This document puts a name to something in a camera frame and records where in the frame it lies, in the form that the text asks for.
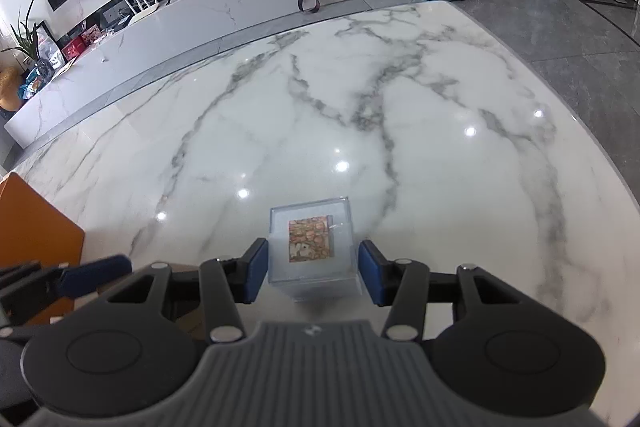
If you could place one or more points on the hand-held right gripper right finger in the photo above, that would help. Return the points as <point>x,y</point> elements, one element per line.
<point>372,272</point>

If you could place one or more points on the white marble TV cabinet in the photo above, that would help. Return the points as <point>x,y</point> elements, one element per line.
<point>200,22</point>

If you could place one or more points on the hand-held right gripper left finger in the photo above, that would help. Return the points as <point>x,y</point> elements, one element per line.
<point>257,269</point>

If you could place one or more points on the red gift boxes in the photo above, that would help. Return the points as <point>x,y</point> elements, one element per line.
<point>80,43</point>

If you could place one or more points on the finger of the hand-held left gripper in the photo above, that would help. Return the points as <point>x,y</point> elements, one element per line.
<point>20,324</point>
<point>95,273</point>

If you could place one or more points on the clear plastic cube box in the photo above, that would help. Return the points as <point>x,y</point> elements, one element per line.
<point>310,269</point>

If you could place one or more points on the green plant in glass vase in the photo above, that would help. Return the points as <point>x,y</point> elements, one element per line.
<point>27,42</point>

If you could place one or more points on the blue snack packets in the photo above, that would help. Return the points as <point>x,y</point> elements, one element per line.
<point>30,84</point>

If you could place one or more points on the orange cardboard box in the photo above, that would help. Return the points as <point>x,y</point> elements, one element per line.
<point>35,227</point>

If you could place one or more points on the gold vase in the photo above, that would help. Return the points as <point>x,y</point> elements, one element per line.
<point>10,94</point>

